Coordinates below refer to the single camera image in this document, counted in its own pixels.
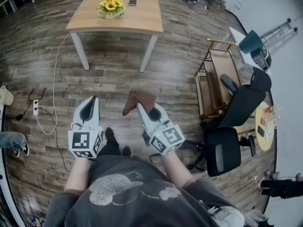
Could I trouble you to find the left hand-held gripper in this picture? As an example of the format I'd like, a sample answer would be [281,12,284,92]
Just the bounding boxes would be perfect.
[68,95,104,159]

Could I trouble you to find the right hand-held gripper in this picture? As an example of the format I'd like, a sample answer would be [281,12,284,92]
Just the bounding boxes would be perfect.
[136,102,186,156]

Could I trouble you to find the brown cloth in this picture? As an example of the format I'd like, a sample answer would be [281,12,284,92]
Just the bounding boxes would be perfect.
[122,90,157,117]

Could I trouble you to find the yellow sunflower potted plant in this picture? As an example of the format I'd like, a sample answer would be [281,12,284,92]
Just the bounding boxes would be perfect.
[95,0,126,20]

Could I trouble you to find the person's right forearm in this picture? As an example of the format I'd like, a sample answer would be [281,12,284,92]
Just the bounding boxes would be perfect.
[160,152,196,189]

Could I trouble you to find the person's left forearm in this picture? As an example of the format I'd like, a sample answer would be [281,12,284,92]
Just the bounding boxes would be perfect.
[63,157,92,196]

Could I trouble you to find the dried plant bundle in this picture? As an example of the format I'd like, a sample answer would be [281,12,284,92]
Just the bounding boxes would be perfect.
[207,0,227,10]

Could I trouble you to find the person's black left shoe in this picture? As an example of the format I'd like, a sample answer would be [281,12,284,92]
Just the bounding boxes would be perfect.
[104,126,115,140]

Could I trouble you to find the person's black shoe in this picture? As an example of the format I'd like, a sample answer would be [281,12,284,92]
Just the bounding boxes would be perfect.
[121,145,133,157]
[104,126,115,140]

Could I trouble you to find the person's black trousers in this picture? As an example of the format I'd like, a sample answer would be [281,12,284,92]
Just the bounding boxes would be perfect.
[96,138,121,157]

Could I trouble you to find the person's black right shoe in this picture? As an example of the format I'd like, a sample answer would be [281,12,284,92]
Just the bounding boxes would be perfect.
[121,145,133,157]

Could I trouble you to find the dark grey printed t-shirt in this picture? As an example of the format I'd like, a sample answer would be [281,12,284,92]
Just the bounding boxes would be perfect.
[43,155,237,227]

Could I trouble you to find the black office chair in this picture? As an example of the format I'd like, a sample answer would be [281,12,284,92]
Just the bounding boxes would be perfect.
[187,66,272,177]

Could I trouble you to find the beige plastic bin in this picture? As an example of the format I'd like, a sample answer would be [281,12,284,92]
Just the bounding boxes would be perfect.
[0,85,14,106]

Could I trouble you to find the wooden table with white legs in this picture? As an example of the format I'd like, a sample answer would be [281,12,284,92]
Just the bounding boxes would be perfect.
[65,0,164,73]

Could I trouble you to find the white desk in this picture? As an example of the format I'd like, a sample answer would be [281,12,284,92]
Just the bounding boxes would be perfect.
[228,26,273,77]

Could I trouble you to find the round yellow table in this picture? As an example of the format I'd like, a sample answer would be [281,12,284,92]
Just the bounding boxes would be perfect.
[254,102,278,151]

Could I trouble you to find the dark green chair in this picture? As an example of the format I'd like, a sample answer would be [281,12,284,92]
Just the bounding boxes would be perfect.
[238,29,272,71]

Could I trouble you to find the grey waist pouch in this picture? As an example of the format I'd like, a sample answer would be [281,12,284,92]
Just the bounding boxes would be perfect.
[206,206,245,227]

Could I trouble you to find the clear plastic bag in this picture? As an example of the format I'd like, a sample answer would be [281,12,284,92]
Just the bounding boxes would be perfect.
[243,209,270,227]

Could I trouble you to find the silver ladder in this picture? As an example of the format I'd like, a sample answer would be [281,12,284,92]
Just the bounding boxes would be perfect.
[259,17,299,48]

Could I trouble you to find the white cable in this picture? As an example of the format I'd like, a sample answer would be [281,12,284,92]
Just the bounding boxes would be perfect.
[36,32,71,136]

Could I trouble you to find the black cable with adapter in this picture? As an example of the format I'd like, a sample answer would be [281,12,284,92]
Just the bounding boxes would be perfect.
[15,87,71,172]

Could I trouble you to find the gold frame trolley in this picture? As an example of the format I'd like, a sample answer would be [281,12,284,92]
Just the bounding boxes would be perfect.
[194,38,242,122]

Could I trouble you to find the thin black cable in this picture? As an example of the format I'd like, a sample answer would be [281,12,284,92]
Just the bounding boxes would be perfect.
[186,0,211,17]

